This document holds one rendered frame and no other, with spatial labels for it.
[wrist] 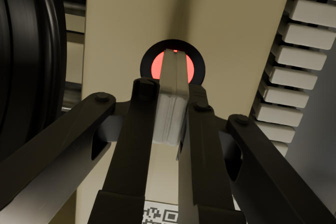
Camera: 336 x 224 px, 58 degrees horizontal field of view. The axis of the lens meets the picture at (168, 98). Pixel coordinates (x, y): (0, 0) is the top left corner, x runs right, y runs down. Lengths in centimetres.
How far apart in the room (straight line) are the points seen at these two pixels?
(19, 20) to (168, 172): 46
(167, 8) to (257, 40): 6
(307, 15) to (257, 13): 4
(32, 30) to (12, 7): 5
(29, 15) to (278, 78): 48
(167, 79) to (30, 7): 48
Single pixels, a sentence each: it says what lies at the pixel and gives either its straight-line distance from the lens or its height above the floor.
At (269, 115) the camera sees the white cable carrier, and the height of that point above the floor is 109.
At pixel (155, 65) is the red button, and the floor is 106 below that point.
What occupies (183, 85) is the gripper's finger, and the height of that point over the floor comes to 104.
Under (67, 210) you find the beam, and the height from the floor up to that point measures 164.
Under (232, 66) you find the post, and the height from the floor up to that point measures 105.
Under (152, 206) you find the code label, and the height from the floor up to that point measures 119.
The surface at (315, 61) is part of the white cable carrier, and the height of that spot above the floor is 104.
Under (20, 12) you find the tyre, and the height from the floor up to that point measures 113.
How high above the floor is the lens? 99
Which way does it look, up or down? 26 degrees up
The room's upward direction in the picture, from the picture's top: 169 degrees counter-clockwise
